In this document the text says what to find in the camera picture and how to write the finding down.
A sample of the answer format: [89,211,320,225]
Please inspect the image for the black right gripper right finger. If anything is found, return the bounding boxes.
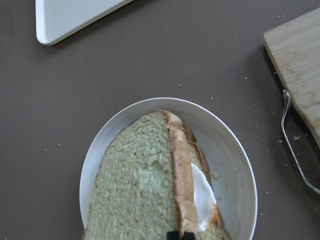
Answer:
[183,232,196,240]

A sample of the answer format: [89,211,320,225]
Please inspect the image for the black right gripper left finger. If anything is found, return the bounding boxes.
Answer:
[166,231,179,240]

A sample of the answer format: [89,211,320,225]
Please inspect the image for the bread slice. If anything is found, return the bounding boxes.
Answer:
[83,110,198,240]
[183,123,231,240]

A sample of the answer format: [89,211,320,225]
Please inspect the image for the white round plate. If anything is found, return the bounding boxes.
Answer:
[79,97,258,240]

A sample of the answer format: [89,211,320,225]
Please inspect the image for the cream rabbit tray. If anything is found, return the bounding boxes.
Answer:
[35,0,131,46]

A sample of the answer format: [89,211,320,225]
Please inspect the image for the bread slice under egg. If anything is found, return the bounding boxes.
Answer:
[183,123,231,240]

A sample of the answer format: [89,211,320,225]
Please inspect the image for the fried egg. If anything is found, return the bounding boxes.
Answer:
[191,163,218,232]

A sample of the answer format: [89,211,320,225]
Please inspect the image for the wooden cutting board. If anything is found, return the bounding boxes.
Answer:
[263,7,320,196]

